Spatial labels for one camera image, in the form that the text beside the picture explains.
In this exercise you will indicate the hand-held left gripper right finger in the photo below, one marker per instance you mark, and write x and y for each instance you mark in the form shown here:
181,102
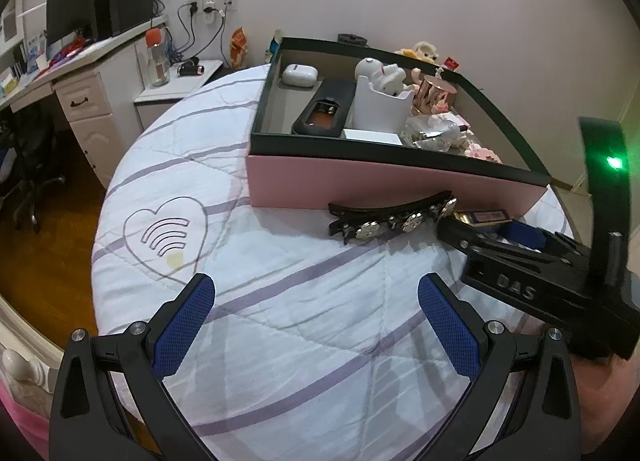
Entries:
450,326

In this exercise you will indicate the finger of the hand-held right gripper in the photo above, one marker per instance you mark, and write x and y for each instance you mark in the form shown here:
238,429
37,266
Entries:
527,233
480,243

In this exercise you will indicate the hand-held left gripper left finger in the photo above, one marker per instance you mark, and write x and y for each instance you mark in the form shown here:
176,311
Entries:
185,326

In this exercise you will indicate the small gold and pink bottle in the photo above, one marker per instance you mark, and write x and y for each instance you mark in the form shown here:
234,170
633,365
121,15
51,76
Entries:
487,217

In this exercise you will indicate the black rhinestone hair clip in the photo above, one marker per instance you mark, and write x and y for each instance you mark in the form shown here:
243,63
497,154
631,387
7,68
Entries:
390,223

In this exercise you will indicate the clear plastic bag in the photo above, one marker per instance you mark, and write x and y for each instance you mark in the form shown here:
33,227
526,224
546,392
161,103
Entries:
435,133

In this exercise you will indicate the pink box with dark rim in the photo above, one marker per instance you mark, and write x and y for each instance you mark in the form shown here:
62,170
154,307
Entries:
350,181

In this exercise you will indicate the white small box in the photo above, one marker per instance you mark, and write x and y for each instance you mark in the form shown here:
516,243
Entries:
372,136

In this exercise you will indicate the rose gold round tin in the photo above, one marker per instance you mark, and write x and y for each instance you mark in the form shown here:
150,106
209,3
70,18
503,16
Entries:
435,90

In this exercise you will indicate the white holder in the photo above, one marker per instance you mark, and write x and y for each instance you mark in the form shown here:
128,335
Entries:
377,108

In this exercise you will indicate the black remote control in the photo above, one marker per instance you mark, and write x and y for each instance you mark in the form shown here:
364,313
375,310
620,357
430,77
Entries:
325,111

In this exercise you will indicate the white earbuds case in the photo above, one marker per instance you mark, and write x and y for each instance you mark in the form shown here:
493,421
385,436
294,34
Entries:
300,75

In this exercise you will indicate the person's right forearm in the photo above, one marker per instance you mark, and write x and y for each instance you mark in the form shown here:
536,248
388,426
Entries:
605,401

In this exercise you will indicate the white striped quilt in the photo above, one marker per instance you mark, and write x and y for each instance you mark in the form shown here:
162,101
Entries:
300,301

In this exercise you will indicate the red and white packet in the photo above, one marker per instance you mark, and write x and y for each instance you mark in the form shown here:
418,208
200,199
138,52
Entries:
451,63

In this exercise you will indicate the pink plush cloth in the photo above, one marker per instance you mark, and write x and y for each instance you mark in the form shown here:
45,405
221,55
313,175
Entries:
20,431

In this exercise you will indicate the yellow and white plush toy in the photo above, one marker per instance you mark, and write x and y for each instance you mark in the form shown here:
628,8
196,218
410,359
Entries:
422,51

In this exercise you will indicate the black office chair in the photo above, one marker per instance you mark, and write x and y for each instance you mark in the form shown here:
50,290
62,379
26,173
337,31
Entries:
27,161

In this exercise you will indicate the white desk with drawers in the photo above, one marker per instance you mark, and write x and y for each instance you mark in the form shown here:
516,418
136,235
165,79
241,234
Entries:
95,106

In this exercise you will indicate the white nightstand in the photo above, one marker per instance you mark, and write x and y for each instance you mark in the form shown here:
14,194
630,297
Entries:
170,88

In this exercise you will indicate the small black device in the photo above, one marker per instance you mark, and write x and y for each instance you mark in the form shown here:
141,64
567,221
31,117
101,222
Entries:
191,67

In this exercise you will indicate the clear bottle with orange cap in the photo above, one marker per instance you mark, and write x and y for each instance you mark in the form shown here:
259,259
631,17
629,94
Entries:
158,61

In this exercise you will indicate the orange snack bag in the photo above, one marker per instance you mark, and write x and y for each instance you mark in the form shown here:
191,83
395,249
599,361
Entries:
239,47

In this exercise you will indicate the blue and white snack bag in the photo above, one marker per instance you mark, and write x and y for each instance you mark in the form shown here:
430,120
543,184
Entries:
272,48

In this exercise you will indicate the papers and books on desk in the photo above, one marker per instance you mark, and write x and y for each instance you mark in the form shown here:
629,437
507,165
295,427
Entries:
50,53

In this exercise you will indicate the black computer monitor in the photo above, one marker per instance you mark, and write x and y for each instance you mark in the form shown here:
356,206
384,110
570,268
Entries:
70,6

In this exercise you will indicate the cream bed frame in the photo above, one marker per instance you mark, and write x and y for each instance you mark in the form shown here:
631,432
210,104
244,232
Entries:
25,356

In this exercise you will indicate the white wall outlet strip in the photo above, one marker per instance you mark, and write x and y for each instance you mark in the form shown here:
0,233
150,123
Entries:
212,8

